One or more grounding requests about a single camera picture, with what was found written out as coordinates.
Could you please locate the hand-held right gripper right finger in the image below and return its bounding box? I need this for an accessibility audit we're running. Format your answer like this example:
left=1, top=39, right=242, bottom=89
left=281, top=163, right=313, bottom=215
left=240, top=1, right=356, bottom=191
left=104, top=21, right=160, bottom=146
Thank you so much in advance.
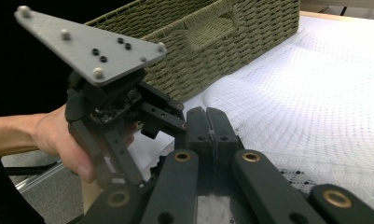
left=206, top=106, right=328, bottom=224

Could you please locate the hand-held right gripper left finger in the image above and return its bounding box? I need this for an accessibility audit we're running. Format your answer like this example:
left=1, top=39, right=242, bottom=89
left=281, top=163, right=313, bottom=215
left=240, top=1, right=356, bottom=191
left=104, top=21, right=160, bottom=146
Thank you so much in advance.
left=140, top=106, right=214, bottom=224

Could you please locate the white mesh laundry bag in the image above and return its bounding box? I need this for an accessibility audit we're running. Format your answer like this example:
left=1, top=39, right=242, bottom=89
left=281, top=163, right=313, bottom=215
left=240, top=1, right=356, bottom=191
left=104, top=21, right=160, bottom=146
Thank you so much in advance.
left=174, top=15, right=374, bottom=218

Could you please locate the green woven basket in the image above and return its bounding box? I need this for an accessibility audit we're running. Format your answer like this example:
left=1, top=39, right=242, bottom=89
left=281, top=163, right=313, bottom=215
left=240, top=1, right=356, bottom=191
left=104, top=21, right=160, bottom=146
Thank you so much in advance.
left=85, top=0, right=300, bottom=104

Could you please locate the metal floor rail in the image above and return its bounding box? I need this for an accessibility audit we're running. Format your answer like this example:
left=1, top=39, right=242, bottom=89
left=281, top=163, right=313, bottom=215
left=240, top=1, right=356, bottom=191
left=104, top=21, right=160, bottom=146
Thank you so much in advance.
left=15, top=161, right=66, bottom=194

